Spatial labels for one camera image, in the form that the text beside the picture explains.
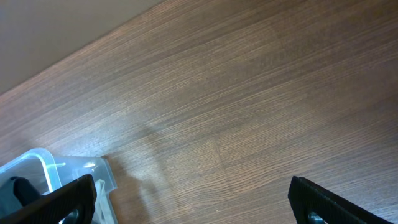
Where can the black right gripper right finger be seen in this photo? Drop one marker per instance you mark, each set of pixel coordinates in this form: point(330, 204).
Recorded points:
point(311, 203)

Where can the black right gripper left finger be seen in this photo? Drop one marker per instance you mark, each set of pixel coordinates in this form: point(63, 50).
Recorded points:
point(72, 203)

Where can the clear plastic storage bin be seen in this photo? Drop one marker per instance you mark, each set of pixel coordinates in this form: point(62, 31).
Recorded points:
point(47, 172)

